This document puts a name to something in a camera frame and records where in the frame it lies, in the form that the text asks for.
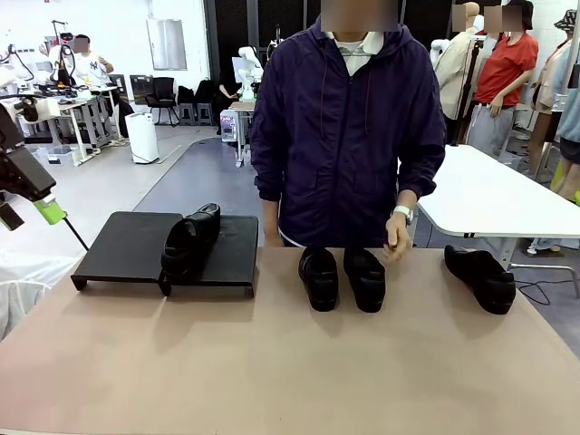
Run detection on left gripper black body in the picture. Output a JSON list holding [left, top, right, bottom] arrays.
[[0, 143, 58, 202]]

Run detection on black leather loafer shoe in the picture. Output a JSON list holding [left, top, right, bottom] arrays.
[[297, 246, 340, 313], [343, 247, 387, 314], [443, 244, 517, 316], [160, 202, 222, 285]]

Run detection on person's left forearm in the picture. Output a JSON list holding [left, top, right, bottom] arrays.
[[393, 186, 418, 210]]

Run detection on person's right forearm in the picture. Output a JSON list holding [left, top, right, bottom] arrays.
[[261, 198, 285, 249]]

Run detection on black light stand pole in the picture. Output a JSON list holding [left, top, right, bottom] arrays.
[[452, 38, 484, 147]]

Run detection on person's left hand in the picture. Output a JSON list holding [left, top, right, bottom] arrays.
[[383, 212, 415, 264]]

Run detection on black tripod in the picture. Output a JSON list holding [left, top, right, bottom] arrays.
[[62, 211, 91, 252]]

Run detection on clear storage bins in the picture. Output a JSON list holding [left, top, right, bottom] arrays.
[[26, 144, 76, 168]]

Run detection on white plastic bag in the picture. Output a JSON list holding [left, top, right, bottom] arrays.
[[0, 248, 83, 342]]

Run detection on background work desk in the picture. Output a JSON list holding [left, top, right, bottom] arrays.
[[34, 85, 121, 167]]

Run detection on white air purifier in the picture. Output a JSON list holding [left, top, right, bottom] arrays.
[[124, 111, 160, 165]]

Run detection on man in white shirt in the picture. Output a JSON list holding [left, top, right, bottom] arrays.
[[72, 34, 135, 141]]

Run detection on black office chair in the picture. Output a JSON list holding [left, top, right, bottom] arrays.
[[145, 76, 181, 128]]

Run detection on black backpack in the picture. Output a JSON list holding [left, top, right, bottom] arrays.
[[194, 77, 218, 106]]

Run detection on seated person in black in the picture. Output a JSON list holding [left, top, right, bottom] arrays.
[[217, 82, 241, 136]]

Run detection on small background table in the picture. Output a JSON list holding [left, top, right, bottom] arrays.
[[228, 100, 256, 169]]

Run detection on small white background robot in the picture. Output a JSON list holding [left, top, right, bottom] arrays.
[[237, 44, 265, 102]]

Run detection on person in purple jacket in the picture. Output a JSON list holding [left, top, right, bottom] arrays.
[[250, 0, 448, 249]]

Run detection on white wristwatch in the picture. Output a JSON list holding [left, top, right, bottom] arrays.
[[391, 205, 416, 227]]

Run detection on mannequin in beige jacket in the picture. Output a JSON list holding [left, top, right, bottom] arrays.
[[430, 2, 484, 121]]

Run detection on white side table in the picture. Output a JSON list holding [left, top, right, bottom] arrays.
[[414, 144, 580, 278]]

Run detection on mannequin with patterned hat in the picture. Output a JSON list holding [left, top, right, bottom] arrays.
[[529, 8, 580, 200]]

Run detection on grey wall panel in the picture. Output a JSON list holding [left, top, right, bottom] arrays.
[[145, 17, 189, 72]]

